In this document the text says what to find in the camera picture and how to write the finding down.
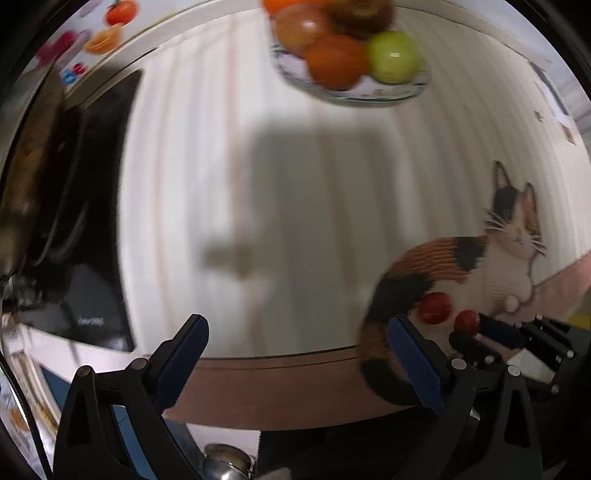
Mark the dark smartphone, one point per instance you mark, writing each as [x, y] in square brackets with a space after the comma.
[547, 83]

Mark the green apple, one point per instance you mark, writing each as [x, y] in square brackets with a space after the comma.
[395, 55]

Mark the white paper sheet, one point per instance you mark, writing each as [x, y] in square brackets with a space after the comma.
[559, 101]

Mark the small brown card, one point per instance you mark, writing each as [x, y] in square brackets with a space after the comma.
[567, 132]

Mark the colourful character wall sticker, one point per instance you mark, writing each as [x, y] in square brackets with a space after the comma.
[57, 48]

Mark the oval floral plate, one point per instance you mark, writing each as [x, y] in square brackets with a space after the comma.
[369, 94]

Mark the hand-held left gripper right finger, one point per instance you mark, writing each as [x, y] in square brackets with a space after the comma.
[415, 364]

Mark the dark brown round fruit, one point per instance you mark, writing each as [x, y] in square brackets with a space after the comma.
[364, 16]

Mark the light brown round fruit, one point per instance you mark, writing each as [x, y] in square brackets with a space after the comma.
[300, 25]

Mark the small orange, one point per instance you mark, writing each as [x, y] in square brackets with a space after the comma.
[277, 4]

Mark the large orange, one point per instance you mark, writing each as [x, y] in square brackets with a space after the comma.
[337, 60]

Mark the persimmon wall sticker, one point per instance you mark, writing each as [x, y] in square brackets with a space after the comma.
[122, 11]

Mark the steel wok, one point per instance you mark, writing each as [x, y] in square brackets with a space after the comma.
[32, 184]

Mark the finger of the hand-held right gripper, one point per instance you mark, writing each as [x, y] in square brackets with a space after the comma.
[498, 330]
[471, 348]

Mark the red cherry tomato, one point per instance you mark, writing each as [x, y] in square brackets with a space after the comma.
[466, 321]
[434, 307]

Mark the metal dish rack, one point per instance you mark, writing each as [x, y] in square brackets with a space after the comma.
[18, 415]

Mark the striped cat print tablecloth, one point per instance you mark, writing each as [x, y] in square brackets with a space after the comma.
[277, 207]

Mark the round steel knob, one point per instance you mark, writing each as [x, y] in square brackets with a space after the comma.
[226, 461]

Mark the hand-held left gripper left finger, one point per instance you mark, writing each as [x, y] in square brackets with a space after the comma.
[180, 364]

